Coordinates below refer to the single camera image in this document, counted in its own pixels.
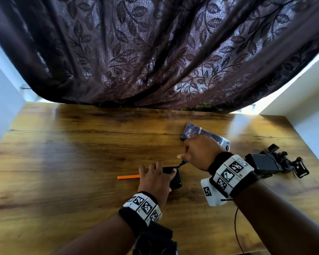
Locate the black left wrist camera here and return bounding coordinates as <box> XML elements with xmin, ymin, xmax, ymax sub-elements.
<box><xmin>132</xmin><ymin>222</ymin><xmax>179</xmax><ymax>255</ymax></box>

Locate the dark brown leaf-patterned curtain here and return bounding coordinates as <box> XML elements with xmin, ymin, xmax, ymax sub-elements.
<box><xmin>0</xmin><ymin>0</ymin><xmax>319</xmax><ymax>114</ymax></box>

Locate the small black device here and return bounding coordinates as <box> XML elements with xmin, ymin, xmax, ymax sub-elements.
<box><xmin>162</xmin><ymin>166</ymin><xmax>183</xmax><ymax>190</ymax></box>

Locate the green plant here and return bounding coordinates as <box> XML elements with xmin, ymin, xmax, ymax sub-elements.
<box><xmin>180</xmin><ymin>103</ymin><xmax>216</xmax><ymax>112</ymax></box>

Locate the person's right hand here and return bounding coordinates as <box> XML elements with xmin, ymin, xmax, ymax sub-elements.
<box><xmin>177</xmin><ymin>134</ymin><xmax>226</xmax><ymax>173</ymax></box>

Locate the right white marker wristband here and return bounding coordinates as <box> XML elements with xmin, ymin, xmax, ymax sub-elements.
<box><xmin>208</xmin><ymin>152</ymin><xmax>260</xmax><ymax>199</ymax></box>

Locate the clear plastic screwdriver bit case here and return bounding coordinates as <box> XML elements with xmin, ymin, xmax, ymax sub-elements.
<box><xmin>180</xmin><ymin>123</ymin><xmax>231</xmax><ymax>152</ymax></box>

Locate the person's right forearm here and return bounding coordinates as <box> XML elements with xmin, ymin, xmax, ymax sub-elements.
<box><xmin>233</xmin><ymin>180</ymin><xmax>319</xmax><ymax>255</ymax></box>

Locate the left white marker wristband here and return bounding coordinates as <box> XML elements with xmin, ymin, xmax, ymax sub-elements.
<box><xmin>119</xmin><ymin>191</ymin><xmax>163</xmax><ymax>238</ymax></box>

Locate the person's left hand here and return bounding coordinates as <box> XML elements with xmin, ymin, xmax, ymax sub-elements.
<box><xmin>137</xmin><ymin>161</ymin><xmax>178</xmax><ymax>209</ymax></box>

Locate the thin black cable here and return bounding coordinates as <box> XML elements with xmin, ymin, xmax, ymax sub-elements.
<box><xmin>220</xmin><ymin>199</ymin><xmax>245</xmax><ymax>254</ymax></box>

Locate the person's left forearm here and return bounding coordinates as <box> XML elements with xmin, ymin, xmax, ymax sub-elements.
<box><xmin>53</xmin><ymin>212</ymin><xmax>139</xmax><ymax>255</ymax></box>

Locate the white marker wristband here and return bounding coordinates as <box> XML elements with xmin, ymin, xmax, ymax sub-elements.
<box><xmin>119</xmin><ymin>191</ymin><xmax>163</xmax><ymax>238</ymax></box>
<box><xmin>208</xmin><ymin>152</ymin><xmax>260</xmax><ymax>199</ymax></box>

